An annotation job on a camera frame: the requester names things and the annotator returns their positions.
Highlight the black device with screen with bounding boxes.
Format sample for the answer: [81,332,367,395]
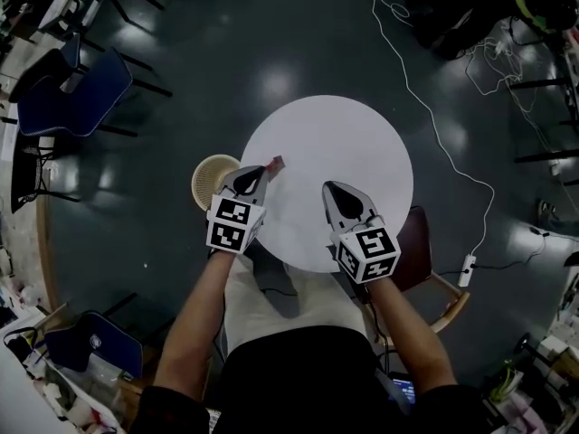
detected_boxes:
[387,371,417,406]

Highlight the white desk with faucet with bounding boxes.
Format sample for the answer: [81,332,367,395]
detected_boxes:
[38,0,99,31]

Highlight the black padded chair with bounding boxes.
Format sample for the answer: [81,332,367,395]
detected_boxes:
[7,33,91,104]

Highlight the tangle of white cables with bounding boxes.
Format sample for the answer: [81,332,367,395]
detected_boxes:
[463,15,579,198]

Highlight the round white table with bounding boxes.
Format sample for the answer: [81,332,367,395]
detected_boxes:
[239,95,415,274]

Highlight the dark red wooden chair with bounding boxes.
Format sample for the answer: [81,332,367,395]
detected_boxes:
[361,204,471,334]

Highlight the white power strip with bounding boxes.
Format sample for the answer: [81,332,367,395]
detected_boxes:
[457,253,478,288]

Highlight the beige wastebasket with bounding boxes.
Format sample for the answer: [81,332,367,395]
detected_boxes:
[191,154,242,211]

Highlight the black-legged marble table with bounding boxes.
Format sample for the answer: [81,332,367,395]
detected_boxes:
[508,38,579,165]

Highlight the black floor cable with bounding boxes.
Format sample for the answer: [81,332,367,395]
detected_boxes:
[472,226,579,270]

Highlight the person's right forearm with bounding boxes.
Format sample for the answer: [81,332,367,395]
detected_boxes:
[368,274,459,395]

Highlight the blue padded chair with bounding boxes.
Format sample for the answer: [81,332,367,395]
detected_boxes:
[16,46,174,139]

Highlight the long white cable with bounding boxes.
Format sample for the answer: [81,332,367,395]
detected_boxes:
[360,0,497,258]

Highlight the person's left forearm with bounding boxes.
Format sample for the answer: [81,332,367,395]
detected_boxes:
[152,250,236,401]

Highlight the dark blue chair with emblem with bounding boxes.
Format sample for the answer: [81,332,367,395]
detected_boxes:
[43,291,177,379]

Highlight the black mesh chair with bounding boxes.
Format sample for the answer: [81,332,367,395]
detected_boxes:
[9,136,82,214]

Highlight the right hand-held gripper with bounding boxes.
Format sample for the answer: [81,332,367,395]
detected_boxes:
[321,180,403,285]

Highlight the person's black shirt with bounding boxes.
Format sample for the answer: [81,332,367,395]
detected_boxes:
[130,325,489,434]

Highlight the cluttered white desk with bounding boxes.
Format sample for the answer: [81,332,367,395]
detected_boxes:
[0,323,132,434]

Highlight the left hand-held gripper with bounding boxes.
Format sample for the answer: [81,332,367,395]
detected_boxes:
[205,165,271,256]

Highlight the person's beige trousers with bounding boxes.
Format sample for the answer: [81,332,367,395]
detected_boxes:
[223,253,368,356]

